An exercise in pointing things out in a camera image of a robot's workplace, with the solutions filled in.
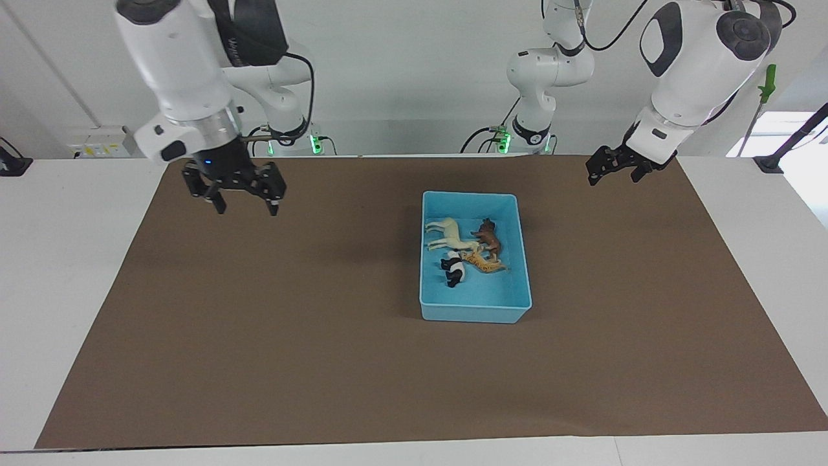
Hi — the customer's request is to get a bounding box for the brown horse toy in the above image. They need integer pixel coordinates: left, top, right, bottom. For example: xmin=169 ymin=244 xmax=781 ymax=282
xmin=470 ymin=219 xmax=503 ymax=262

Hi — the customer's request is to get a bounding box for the orange striped tiger toy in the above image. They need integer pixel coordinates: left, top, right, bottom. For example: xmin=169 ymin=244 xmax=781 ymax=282
xmin=461 ymin=250 xmax=509 ymax=274

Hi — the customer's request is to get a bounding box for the cream alpaca toy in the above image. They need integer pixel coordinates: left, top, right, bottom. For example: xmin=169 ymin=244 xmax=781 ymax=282
xmin=425 ymin=218 xmax=483 ymax=253

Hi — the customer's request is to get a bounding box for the black and white panda toy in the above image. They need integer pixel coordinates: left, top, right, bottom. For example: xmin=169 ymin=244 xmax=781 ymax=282
xmin=441 ymin=252 xmax=466 ymax=289

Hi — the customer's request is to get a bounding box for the light blue storage box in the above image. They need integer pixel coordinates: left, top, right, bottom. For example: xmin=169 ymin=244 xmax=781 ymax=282
xmin=419 ymin=190 xmax=532 ymax=324

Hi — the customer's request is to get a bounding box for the black angled stand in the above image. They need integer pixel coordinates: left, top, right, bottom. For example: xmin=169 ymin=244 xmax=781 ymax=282
xmin=754 ymin=102 xmax=828 ymax=174

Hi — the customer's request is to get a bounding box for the brown table mat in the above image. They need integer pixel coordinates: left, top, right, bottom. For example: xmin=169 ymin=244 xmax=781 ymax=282
xmin=34 ymin=155 xmax=828 ymax=449

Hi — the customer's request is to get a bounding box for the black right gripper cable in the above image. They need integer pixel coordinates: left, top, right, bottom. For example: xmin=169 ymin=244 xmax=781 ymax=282
xmin=241 ymin=52 xmax=316 ymax=148

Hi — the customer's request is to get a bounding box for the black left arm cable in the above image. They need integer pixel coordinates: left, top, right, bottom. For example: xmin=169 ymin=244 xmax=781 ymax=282
xmin=572 ymin=0 xmax=649 ymax=52

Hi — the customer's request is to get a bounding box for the grey wall socket box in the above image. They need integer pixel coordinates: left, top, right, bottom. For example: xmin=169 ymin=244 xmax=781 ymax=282
xmin=69 ymin=126 xmax=138 ymax=159

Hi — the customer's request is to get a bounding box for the green handled tool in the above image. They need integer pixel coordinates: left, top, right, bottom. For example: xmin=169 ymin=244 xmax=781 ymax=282
xmin=739 ymin=63 xmax=777 ymax=157

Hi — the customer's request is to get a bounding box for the black table clamp mount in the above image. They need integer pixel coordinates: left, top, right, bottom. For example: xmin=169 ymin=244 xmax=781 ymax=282
xmin=0 ymin=138 xmax=33 ymax=177

